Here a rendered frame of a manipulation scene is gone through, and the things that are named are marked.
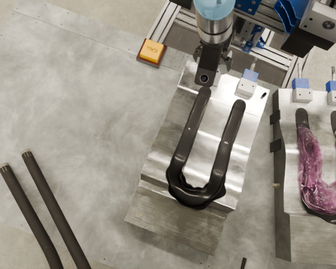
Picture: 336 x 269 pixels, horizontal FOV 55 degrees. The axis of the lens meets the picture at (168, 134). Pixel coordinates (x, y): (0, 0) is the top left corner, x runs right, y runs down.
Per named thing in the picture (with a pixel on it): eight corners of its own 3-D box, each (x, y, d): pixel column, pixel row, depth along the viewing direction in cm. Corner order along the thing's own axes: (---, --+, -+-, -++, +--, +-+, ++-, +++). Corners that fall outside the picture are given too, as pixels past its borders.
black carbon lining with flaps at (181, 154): (199, 86, 97) (203, 72, 88) (249, 105, 96) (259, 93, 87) (157, 196, 89) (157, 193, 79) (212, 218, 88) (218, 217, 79)
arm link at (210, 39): (226, 39, 67) (189, 29, 68) (225, 49, 71) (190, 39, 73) (238, 7, 67) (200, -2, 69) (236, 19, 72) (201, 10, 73)
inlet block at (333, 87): (320, 69, 105) (329, 61, 100) (336, 70, 105) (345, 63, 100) (323, 107, 102) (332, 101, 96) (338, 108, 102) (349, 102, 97)
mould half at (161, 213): (185, 72, 106) (189, 52, 93) (260, 100, 104) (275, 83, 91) (126, 220, 93) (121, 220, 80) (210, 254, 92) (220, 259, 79)
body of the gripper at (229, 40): (235, 38, 83) (238, 13, 72) (224, 69, 82) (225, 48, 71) (207, 31, 85) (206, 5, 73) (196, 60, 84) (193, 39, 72)
